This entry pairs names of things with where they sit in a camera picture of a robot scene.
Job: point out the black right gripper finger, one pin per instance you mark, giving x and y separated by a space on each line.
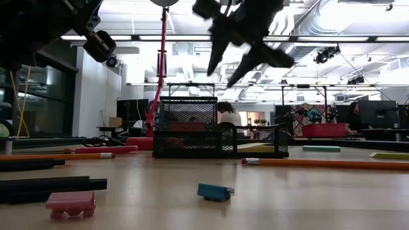
219 48
255 57

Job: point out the yellow sticky note pad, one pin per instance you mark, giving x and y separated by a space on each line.
255 148

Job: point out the black mesh desk organizer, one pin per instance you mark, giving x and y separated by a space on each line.
188 143

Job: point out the teal sticky note pad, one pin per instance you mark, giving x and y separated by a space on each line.
321 149

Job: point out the orange pencil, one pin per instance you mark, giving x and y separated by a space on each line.
319 164
64 156

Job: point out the black pen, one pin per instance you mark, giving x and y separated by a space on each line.
25 165
38 188

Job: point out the blue binder clip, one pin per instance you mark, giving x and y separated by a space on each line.
211 191

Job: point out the yellow eraser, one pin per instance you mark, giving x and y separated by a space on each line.
391 156

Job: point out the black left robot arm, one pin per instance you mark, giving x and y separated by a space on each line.
25 25

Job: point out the round black ceiling spotlight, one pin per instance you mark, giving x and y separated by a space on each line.
111 62

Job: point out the red desk lamp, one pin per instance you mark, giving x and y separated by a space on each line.
162 64

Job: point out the person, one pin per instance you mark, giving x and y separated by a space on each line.
354 119
230 116

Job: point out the black ceiling spotlight cluster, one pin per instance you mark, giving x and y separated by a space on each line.
322 57

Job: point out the brown cardboard box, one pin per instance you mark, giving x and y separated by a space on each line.
115 122

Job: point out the red plastic crate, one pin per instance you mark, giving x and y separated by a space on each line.
324 131

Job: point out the black computer monitor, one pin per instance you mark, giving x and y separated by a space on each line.
380 113

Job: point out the black frame light bar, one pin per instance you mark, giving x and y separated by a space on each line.
135 37

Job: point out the colourful patchwork wall hanging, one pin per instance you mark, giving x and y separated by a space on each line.
308 115

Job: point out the white post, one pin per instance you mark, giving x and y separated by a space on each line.
8 147

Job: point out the black aluminium table frame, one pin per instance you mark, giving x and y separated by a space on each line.
367 145

